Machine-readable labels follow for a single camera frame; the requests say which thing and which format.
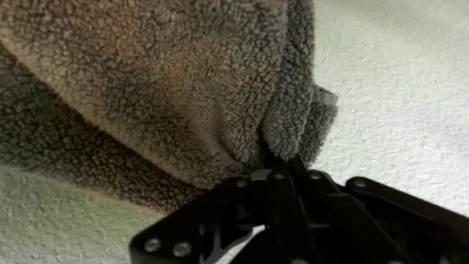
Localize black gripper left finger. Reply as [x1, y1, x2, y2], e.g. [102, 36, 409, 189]
[267, 155, 314, 264]

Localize grey towel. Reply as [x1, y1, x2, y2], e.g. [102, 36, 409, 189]
[0, 0, 337, 212]

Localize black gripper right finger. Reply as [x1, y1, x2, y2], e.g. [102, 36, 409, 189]
[289, 157, 410, 264]

